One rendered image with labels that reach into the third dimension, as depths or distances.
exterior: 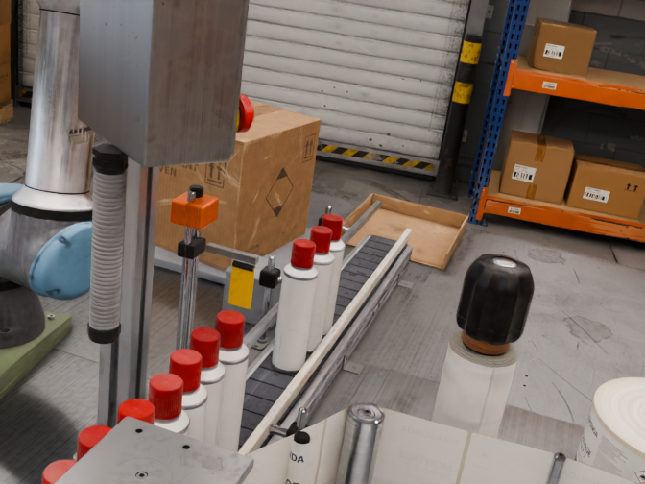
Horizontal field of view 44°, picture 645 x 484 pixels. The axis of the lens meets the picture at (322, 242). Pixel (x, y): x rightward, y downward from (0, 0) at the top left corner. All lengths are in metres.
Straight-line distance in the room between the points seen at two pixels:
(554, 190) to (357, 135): 1.39
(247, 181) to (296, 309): 0.43
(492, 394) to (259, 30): 4.54
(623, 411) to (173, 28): 0.68
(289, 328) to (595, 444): 0.45
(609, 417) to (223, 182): 0.85
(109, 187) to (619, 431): 0.63
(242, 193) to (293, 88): 3.89
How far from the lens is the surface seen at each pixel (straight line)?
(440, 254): 1.88
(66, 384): 1.26
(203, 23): 0.74
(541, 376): 1.47
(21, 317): 1.29
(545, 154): 4.72
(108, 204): 0.81
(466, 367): 0.97
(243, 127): 0.81
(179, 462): 0.61
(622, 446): 0.99
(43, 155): 1.13
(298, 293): 1.16
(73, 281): 1.15
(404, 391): 1.23
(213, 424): 0.93
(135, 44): 0.75
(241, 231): 1.57
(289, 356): 1.21
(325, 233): 1.20
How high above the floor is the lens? 1.52
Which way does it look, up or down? 22 degrees down
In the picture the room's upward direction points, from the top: 8 degrees clockwise
